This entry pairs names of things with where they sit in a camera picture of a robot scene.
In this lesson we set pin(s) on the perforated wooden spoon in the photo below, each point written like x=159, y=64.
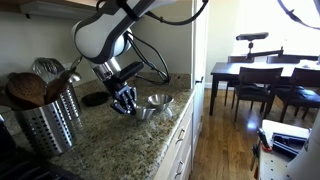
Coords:
x=26, y=88

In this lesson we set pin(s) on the wooden lower cabinet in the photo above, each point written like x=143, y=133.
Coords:
x=180, y=146

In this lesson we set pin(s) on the white tall cabinet panel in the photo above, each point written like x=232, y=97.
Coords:
x=200, y=50

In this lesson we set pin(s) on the black tool case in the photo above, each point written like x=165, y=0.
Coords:
x=289, y=143

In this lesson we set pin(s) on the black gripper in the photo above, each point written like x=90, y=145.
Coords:
x=116, y=87

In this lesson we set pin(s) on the wooden cabinet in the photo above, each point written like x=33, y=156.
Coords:
x=180, y=146
x=20, y=3

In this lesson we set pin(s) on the wooden spatula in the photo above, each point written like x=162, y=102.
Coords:
x=8, y=100

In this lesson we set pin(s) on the black stereo camera bar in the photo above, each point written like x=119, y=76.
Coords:
x=252, y=36

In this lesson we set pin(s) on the dark wooden dining chair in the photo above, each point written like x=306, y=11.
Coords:
x=283, y=59
x=300, y=91
x=256, y=86
x=235, y=59

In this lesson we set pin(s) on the metal ladle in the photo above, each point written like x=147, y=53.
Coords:
x=76, y=76

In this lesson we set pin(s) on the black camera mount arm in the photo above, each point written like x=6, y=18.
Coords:
x=266, y=53

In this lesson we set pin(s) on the dark dining table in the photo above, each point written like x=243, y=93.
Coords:
x=253, y=68

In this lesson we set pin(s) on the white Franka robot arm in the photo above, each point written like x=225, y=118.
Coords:
x=100, y=33

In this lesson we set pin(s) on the wooden upper cabinet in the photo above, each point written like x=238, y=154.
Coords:
x=20, y=3

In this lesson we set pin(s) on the large steel bowl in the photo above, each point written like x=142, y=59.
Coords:
x=160, y=100

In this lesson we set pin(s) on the under-cabinet light fixture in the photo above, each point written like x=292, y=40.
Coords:
x=60, y=10

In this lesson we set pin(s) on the perforated steel utensil holder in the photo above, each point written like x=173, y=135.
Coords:
x=70, y=101
x=46, y=130

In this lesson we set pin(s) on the perforated workbench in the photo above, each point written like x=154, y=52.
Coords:
x=273, y=166

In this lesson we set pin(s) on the dark wooden spoon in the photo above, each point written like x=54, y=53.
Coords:
x=55, y=88

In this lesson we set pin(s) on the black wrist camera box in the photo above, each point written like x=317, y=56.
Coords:
x=130, y=71

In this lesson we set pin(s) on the red black bar clamp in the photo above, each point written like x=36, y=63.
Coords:
x=261, y=143

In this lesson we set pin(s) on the white wall outlet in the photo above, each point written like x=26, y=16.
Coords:
x=66, y=66

